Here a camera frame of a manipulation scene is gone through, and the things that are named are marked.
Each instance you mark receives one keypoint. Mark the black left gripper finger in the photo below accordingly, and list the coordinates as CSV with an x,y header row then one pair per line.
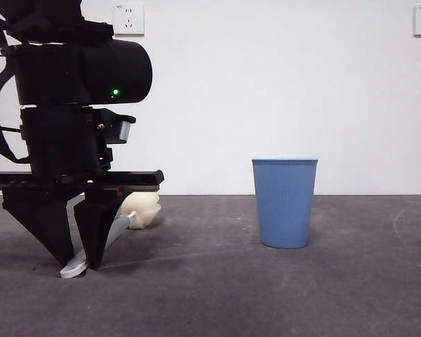
x,y
96,228
38,217

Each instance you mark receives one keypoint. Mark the blue ribbed plastic cup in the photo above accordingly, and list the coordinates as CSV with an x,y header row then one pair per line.
x,y
284,203

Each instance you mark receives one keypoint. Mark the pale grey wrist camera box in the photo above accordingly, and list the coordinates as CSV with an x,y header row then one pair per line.
x,y
123,130

